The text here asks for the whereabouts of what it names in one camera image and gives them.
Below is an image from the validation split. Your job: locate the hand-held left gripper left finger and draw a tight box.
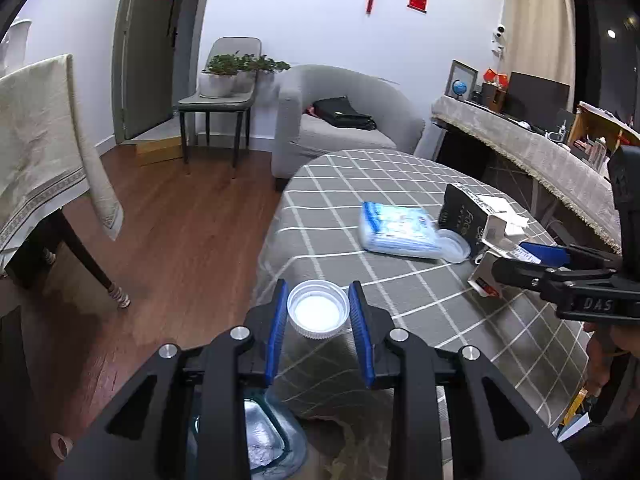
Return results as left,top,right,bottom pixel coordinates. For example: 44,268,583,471
57,278,289,480

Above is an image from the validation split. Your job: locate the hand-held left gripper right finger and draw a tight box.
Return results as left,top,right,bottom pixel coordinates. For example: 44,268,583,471
348,280,581,480

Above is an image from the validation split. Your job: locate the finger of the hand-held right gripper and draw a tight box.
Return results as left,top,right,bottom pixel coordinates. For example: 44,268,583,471
491,255,618,306
518,241,623,273

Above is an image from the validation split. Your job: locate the small white red carton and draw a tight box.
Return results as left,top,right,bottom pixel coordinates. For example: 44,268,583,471
468,250,506,299

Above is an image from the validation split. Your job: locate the white plastic bottle cap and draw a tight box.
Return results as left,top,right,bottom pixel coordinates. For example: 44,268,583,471
287,280,350,342

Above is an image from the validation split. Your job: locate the clear plastic lid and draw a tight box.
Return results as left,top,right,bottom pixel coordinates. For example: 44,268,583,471
436,229,472,263

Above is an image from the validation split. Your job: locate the black carton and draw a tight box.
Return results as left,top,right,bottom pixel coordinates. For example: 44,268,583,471
439,183,531,261

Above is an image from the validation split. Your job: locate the blue tissue packet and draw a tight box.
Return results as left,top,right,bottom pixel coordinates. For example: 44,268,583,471
357,201,446,260

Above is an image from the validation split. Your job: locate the blue transparent trash bin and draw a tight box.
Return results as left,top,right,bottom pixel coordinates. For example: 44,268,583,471
187,390,308,472

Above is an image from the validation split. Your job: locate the person's right hand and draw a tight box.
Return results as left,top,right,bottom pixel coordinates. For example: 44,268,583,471
582,322,640,398

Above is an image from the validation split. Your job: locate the wooden desk organizer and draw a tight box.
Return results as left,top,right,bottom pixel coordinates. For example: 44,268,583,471
567,101,640,161

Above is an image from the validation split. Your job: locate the long sideboard with beige cloth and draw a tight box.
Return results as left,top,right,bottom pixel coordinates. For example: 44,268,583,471
431,96,623,253

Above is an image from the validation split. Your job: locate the black monitor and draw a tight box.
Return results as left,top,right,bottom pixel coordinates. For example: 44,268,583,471
502,71,571,126

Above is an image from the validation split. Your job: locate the grey checkered tablecloth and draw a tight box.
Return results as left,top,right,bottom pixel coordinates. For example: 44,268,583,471
252,149,608,461

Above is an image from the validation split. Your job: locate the brown box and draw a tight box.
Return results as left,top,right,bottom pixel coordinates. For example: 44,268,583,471
481,82,503,111

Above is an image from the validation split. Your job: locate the grey armchair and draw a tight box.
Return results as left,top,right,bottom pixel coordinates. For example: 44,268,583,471
271,64,426,192

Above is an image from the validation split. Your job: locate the dark table leg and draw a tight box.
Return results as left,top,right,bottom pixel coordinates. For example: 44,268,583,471
50,207,132,308

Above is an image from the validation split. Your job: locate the beige curtain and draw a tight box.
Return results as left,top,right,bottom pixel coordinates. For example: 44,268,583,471
502,0,576,91

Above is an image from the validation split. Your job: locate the flat cardboard box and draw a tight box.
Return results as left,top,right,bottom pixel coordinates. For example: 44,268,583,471
135,136,183,167

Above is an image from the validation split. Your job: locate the black bag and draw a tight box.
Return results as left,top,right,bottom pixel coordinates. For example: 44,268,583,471
312,96,377,131

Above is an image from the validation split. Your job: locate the grey chair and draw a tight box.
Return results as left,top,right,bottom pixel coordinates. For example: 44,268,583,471
177,36,263,180

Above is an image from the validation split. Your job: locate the tape roll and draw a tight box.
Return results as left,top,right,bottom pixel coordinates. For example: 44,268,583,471
50,432,75,460

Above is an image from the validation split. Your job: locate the potted plant in white pot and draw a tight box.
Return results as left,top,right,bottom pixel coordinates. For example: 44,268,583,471
235,55,291,96
199,54,240,99

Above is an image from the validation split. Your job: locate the grey door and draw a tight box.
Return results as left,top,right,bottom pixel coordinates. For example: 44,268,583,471
111,0,201,146

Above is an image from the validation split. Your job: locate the beige bordered tablecloth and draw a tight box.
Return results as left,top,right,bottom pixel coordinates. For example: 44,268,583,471
0,54,125,266

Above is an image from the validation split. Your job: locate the white pitcher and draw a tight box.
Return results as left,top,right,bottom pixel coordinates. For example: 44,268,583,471
0,17,32,78

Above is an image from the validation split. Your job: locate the picture frame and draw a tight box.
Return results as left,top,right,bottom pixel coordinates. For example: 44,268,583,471
445,59,478,101

